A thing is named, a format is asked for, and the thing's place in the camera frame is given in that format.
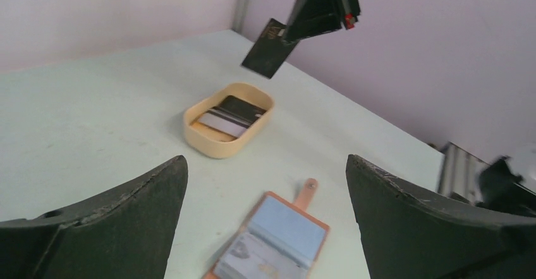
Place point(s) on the black gold-lined credit card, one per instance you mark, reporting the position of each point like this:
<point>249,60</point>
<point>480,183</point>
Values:
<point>241,109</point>

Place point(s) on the beige oval tray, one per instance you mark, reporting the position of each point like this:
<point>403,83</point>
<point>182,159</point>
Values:
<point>216,144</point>

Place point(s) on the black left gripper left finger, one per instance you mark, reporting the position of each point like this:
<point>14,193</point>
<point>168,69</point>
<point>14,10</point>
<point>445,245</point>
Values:
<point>124,232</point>

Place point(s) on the orange leather card holder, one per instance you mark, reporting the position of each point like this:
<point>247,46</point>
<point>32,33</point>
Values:
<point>278,239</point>

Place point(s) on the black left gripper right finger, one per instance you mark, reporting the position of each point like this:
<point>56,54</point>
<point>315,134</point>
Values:
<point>408,231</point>

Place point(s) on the aluminium frame rail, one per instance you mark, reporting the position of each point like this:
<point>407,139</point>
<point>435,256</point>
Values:
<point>240,11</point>

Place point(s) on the white striped credit card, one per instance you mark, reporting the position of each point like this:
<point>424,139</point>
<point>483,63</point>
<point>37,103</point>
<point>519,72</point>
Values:
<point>223,122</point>

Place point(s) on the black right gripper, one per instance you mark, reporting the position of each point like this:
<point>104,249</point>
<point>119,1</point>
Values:
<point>310,18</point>

